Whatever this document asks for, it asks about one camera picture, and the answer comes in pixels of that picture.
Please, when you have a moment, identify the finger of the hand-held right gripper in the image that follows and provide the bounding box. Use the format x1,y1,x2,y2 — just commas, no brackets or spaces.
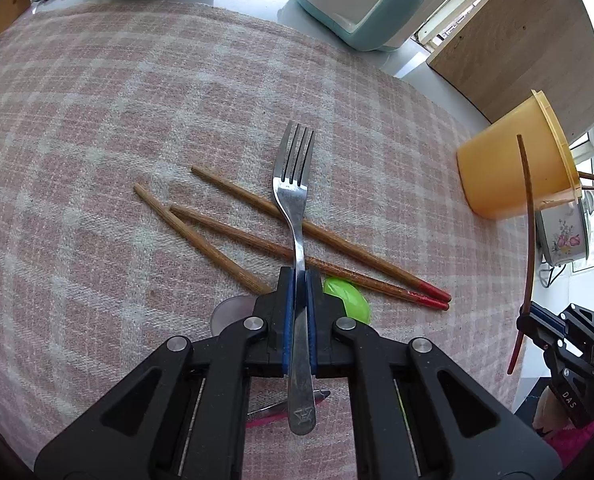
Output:
517,305,565,348
559,304,594,348

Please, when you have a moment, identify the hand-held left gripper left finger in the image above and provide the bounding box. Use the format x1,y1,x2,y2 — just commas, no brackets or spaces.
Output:
34,266,298,480

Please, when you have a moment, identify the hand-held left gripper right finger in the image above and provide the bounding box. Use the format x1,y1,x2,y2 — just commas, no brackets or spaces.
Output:
304,269,562,480

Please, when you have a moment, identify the metal fork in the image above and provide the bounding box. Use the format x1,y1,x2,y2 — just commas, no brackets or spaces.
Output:
272,121,318,436

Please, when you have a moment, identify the yellow plastic container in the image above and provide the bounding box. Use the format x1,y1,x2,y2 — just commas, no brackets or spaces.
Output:
456,89,585,220

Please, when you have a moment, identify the person's right forearm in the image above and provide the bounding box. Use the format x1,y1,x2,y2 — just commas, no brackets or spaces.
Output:
533,387,594,463

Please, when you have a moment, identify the green plastic spoon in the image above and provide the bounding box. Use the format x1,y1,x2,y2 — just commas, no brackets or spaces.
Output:
323,276,373,323

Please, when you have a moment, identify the translucent plastic spoon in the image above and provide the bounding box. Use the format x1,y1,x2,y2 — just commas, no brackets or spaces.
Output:
211,296,258,336

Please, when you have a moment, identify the white floral slow cooker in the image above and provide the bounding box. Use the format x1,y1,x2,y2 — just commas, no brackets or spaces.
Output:
536,195,590,267

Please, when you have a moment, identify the light wood board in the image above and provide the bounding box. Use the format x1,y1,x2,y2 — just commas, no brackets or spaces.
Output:
426,0,594,141

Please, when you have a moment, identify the pink checked cloth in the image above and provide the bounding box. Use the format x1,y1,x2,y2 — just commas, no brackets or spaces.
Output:
0,2,532,480

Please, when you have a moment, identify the white and teal pot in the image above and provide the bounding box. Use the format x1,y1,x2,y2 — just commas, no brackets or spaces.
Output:
294,0,460,52

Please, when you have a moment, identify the black wire stand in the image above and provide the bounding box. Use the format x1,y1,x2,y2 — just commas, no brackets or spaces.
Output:
538,260,565,288

